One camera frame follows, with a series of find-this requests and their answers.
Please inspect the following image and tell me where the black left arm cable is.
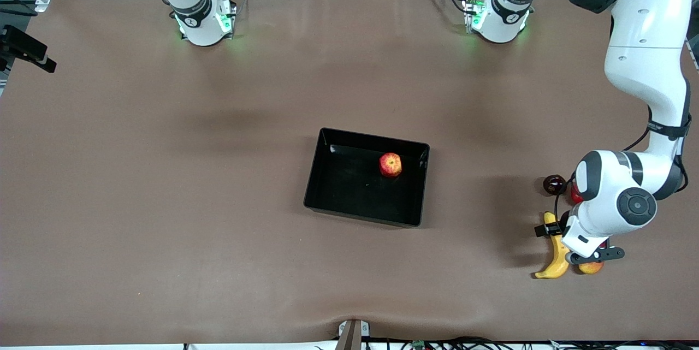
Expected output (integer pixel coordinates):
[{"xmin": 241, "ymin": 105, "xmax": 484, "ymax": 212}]
[{"xmin": 554, "ymin": 112, "xmax": 690, "ymax": 226}]

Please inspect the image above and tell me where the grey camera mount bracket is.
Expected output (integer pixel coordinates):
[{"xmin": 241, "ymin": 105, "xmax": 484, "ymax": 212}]
[{"xmin": 337, "ymin": 319, "xmax": 371, "ymax": 350}]

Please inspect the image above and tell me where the black plastic box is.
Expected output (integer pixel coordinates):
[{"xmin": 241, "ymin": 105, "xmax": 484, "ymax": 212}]
[{"xmin": 304, "ymin": 127, "xmax": 430, "ymax": 228}]

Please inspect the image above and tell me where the yellow banana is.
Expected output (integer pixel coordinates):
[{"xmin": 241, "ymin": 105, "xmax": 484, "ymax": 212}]
[{"xmin": 534, "ymin": 211, "xmax": 571, "ymax": 280}]

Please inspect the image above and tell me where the red yellow apple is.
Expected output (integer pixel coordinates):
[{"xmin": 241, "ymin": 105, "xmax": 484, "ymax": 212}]
[{"xmin": 379, "ymin": 152, "xmax": 403, "ymax": 178}]

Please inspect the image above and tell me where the dark purple round fruit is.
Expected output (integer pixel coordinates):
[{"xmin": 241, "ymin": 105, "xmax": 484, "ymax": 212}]
[{"xmin": 543, "ymin": 174, "xmax": 567, "ymax": 196}]

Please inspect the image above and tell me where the red yellow mango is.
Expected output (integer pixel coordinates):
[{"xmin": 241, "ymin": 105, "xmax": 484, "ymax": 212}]
[{"xmin": 578, "ymin": 241, "xmax": 608, "ymax": 275}]

